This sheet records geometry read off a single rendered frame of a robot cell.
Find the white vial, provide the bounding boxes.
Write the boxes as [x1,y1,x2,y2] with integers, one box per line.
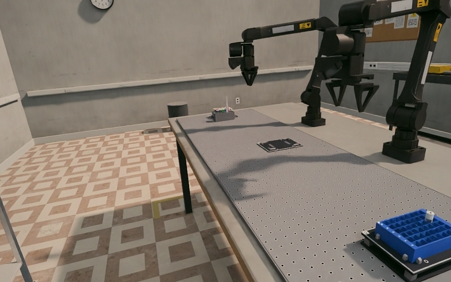
[425,211,434,223]

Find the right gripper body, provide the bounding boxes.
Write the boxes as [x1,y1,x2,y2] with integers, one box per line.
[240,56,258,72]

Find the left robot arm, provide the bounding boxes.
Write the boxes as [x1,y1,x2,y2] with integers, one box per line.
[315,0,451,156]

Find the blue tube carrier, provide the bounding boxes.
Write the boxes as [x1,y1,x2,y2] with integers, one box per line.
[375,209,451,263]

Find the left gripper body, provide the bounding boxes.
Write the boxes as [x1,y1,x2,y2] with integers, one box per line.
[331,53,374,87]

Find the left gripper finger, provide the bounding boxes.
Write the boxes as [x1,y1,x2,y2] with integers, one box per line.
[354,84,380,112]
[325,82,347,106]

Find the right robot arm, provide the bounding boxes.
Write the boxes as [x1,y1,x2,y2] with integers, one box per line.
[228,17,338,124]

